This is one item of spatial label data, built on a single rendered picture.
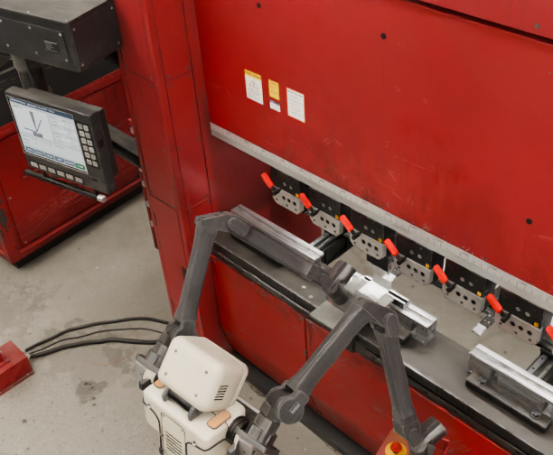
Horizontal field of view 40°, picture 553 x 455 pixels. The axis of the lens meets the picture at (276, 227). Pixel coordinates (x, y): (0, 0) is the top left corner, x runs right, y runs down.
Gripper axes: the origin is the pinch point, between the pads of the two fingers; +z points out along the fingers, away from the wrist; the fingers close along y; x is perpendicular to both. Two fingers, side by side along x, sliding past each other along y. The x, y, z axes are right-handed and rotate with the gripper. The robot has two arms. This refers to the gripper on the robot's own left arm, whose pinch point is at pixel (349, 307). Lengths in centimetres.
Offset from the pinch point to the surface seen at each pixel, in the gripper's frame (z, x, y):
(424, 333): 16.2, -8.8, -22.4
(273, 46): -65, -52, 46
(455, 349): 23.8, -11.1, -32.7
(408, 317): 13.0, -10.4, -15.4
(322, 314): -0.7, 7.7, 6.6
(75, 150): -50, 13, 109
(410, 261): -12.5, -22.8, -15.4
